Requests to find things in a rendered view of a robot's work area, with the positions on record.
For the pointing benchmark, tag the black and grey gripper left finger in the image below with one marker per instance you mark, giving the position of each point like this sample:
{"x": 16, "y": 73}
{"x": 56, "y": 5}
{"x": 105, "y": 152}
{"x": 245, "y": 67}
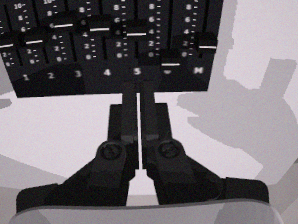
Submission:
{"x": 105, "y": 179}

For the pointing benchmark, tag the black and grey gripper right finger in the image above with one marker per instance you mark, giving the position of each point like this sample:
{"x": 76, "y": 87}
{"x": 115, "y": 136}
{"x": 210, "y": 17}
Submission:
{"x": 183, "y": 179}

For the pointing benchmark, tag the black lighting desk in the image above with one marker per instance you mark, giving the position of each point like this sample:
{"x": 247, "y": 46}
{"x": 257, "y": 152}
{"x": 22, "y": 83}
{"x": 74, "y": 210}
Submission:
{"x": 109, "y": 41}

